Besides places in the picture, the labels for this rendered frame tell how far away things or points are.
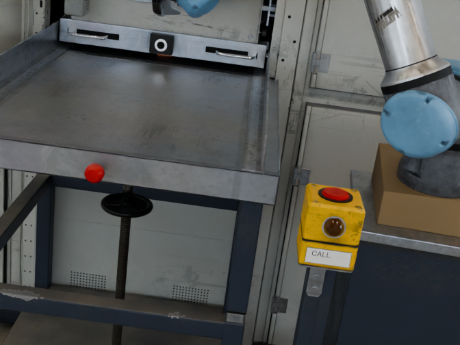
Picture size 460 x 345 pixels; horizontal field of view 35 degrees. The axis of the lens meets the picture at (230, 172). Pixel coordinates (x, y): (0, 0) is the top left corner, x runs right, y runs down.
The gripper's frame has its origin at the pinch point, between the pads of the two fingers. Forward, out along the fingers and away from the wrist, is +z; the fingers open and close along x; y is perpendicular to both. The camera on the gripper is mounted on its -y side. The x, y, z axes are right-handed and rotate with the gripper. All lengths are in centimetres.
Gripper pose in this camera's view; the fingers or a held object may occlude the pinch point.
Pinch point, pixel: (161, 3)
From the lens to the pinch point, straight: 175.5
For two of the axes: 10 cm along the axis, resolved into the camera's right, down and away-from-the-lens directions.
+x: 1.4, -9.8, 1.5
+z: -0.2, 1.5, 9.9
